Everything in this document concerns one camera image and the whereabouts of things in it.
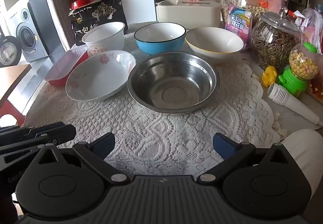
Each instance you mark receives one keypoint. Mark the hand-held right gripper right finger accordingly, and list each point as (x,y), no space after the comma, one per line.
(224,144)

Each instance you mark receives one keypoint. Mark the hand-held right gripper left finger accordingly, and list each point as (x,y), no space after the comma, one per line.
(103,147)

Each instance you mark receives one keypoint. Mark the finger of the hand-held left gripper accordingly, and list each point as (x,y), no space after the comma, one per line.
(17,133)
(60,132)

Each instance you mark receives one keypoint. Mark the white floral plate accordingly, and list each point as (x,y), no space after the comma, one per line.
(98,80)

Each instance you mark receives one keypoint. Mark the stainless steel bowl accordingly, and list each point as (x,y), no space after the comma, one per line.
(174,85)

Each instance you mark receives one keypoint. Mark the white paper bowl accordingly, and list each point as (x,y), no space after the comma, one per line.
(103,37)

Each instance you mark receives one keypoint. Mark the white bowl with yellow underside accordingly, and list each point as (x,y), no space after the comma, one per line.
(214,41)

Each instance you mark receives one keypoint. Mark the blue enamel bowl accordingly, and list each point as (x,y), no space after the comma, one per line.
(159,45)

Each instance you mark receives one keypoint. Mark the red stool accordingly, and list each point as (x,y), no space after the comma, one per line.
(12,115)

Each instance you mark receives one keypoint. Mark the white lace tablecloth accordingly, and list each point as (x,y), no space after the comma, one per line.
(161,133)

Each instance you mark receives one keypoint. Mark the red rectangular plastic container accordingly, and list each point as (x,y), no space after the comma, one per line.
(63,69)

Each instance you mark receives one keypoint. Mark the white toy microphone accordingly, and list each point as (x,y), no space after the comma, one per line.
(290,104)

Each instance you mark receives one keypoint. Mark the yellow rubber duck toy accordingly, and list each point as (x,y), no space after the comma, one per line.
(269,76)

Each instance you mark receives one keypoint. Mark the round black framed object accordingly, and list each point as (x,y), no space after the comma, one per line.
(7,51)

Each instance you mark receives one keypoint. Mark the green gumball dispenser toy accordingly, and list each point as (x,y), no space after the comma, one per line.
(295,80)

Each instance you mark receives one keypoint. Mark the white washing machine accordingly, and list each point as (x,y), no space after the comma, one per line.
(30,35)

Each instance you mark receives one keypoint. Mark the glass jar of sunflower seeds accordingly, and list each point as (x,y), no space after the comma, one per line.
(272,42)

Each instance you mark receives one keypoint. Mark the pink marshmallow bag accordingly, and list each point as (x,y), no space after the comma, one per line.
(238,25)

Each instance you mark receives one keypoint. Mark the black tea package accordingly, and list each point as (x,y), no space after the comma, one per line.
(98,16)

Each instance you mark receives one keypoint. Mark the cream tissue box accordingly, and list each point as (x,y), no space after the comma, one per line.
(186,13)

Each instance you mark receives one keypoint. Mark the pink plastic bag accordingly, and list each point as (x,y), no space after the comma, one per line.
(313,27)

